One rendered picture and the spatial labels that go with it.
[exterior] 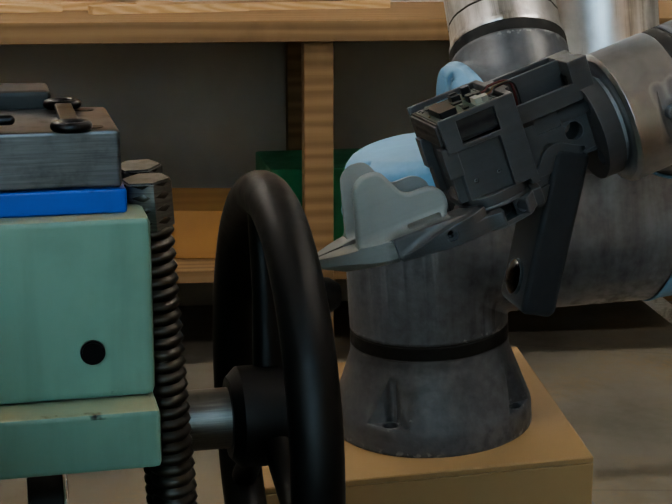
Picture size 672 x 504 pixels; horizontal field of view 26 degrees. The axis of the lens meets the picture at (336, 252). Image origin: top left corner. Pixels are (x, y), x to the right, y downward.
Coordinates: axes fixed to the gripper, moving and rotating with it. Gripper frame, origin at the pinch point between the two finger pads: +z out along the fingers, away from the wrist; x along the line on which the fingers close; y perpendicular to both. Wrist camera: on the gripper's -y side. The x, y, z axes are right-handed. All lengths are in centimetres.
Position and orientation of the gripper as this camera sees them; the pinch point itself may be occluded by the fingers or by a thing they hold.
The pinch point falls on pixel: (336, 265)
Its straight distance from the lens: 94.7
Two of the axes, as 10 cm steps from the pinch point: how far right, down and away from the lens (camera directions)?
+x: 2.3, 2.2, -9.5
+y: -3.3, -9.0, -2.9
